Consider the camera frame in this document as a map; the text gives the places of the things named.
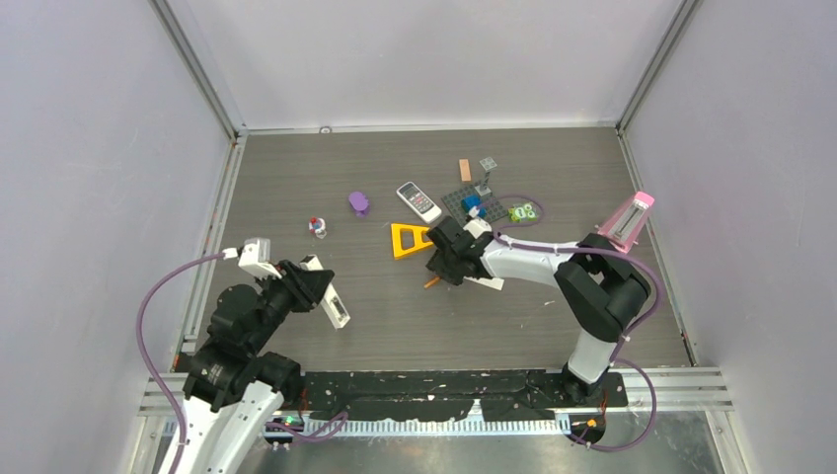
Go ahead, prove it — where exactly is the grey lego post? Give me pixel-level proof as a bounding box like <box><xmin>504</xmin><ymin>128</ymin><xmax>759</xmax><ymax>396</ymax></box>
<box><xmin>475</xmin><ymin>157</ymin><xmax>497</xmax><ymax>197</ymax></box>

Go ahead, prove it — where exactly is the blue lego brick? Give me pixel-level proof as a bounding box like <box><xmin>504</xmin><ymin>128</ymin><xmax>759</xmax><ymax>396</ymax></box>
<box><xmin>461</xmin><ymin>195</ymin><xmax>487</xmax><ymax>217</ymax></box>

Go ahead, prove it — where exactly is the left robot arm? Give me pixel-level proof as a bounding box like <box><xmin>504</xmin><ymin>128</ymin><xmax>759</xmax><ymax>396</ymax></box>
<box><xmin>160</xmin><ymin>255</ymin><xmax>335</xmax><ymax>473</ymax></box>

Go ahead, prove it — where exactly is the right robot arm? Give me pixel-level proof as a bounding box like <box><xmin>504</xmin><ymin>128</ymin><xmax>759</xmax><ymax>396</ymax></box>
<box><xmin>426</xmin><ymin>216</ymin><xmax>660</xmax><ymax>406</ymax></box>

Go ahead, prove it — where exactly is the purple cable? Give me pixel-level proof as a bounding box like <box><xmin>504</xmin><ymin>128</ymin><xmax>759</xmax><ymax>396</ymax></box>
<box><xmin>135</xmin><ymin>248</ymin><xmax>240</xmax><ymax>474</ymax></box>
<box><xmin>474</xmin><ymin>194</ymin><xmax>663</xmax><ymax>454</ymax></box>

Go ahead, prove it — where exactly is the purple spool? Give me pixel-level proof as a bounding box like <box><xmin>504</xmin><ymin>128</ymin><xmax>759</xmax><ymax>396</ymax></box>
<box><xmin>347</xmin><ymin>191</ymin><xmax>370</xmax><ymax>217</ymax></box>

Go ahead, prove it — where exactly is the white remote battery cover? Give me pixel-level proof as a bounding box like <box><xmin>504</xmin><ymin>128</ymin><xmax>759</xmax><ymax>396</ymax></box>
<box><xmin>300</xmin><ymin>254</ymin><xmax>350</xmax><ymax>330</ymax></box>

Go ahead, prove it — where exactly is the small wooden block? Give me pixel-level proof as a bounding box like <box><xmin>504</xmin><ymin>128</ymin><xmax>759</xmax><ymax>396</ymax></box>
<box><xmin>458</xmin><ymin>159</ymin><xmax>472</xmax><ymax>183</ymax></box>

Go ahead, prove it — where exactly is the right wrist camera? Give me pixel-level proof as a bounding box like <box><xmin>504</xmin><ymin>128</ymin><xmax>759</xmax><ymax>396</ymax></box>
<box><xmin>464</xmin><ymin>205</ymin><xmax>493</xmax><ymax>239</ymax></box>

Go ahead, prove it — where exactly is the grey lego baseplate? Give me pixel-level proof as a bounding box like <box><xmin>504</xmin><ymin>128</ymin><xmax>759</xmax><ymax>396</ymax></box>
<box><xmin>442</xmin><ymin>184</ymin><xmax>508</xmax><ymax>225</ymax></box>

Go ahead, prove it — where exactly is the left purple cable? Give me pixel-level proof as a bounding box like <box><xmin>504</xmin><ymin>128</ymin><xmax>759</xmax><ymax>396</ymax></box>
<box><xmin>135</xmin><ymin>248</ymin><xmax>240</xmax><ymax>474</ymax></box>

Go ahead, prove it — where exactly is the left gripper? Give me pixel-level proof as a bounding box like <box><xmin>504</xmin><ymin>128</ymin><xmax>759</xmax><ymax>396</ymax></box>
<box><xmin>248</xmin><ymin>258</ymin><xmax>333</xmax><ymax>352</ymax></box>

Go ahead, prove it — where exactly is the yellow triangular frame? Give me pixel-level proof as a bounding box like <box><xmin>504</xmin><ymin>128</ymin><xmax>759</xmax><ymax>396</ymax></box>
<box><xmin>390</xmin><ymin>223</ymin><xmax>434</xmax><ymax>260</ymax></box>

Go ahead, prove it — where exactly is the green monster toy cube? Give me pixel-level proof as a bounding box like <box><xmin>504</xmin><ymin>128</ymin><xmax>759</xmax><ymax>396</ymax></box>
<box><xmin>508</xmin><ymin>201</ymin><xmax>541</xmax><ymax>224</ymax></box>

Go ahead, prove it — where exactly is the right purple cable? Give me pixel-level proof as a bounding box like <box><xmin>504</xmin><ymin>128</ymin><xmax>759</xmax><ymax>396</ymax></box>
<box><xmin>474</xmin><ymin>194</ymin><xmax>663</xmax><ymax>454</ymax></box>

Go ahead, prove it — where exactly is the orange small cylinder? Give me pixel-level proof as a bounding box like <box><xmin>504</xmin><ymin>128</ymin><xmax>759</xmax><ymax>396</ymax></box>
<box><xmin>423</xmin><ymin>276</ymin><xmax>441</xmax><ymax>289</ymax></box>

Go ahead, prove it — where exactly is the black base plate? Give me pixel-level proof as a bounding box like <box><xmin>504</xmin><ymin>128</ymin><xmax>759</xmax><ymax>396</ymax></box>
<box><xmin>304</xmin><ymin>369</ymin><xmax>628</xmax><ymax>422</ymax></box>

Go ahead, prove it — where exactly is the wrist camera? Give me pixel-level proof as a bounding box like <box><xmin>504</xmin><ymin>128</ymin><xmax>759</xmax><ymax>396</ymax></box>
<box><xmin>464</xmin><ymin>205</ymin><xmax>493</xmax><ymax>239</ymax></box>
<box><xmin>238</xmin><ymin>237</ymin><xmax>281</xmax><ymax>279</ymax></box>

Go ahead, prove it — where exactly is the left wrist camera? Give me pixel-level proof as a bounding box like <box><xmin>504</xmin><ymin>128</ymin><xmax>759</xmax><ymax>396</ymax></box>
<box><xmin>238</xmin><ymin>237</ymin><xmax>281</xmax><ymax>279</ymax></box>

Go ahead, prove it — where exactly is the small clown figurine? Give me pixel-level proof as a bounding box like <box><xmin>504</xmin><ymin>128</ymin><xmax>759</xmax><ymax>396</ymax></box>
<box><xmin>308</xmin><ymin>217</ymin><xmax>328</xmax><ymax>239</ymax></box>

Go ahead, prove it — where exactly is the pink metronome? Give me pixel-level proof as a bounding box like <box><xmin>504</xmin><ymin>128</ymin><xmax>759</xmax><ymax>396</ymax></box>
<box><xmin>596</xmin><ymin>192</ymin><xmax>655</xmax><ymax>254</ymax></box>

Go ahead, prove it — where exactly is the white remote control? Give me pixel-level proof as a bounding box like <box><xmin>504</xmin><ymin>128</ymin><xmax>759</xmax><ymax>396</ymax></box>
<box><xmin>396</xmin><ymin>181</ymin><xmax>442</xmax><ymax>224</ymax></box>

